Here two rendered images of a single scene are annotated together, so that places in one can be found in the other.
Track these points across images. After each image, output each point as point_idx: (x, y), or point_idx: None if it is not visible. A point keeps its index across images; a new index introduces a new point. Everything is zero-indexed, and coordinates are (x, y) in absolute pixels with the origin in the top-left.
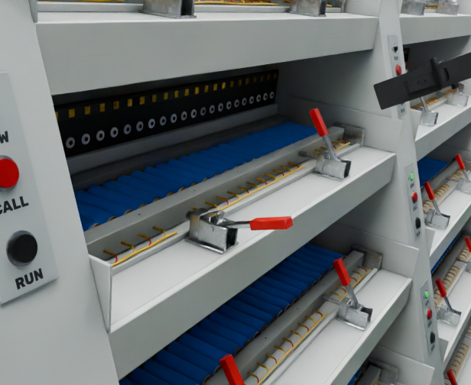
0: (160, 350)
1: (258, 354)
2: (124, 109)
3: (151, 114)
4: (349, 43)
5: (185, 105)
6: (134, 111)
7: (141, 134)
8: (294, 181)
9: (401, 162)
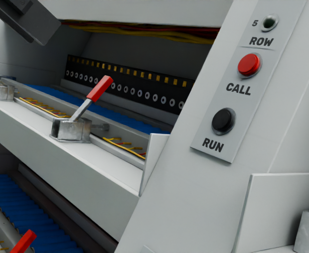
0: (36, 204)
1: None
2: (114, 73)
3: (127, 83)
4: (163, 12)
5: (150, 88)
6: (118, 76)
7: (120, 94)
8: None
9: (143, 228)
